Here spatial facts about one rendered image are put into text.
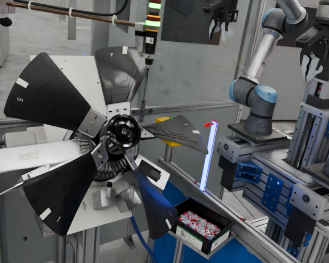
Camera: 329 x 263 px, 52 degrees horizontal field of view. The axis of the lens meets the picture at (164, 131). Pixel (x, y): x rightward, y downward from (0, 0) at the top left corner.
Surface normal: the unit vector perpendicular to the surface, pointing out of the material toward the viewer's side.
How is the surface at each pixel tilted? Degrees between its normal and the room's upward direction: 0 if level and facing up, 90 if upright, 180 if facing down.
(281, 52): 90
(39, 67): 70
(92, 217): 50
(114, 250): 0
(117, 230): 90
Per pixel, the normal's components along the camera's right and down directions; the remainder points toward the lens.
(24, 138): 0.50, -0.30
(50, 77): 0.22, 0.14
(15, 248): 0.55, 0.37
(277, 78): 0.31, 0.39
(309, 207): -0.86, 0.09
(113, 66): -0.17, -0.30
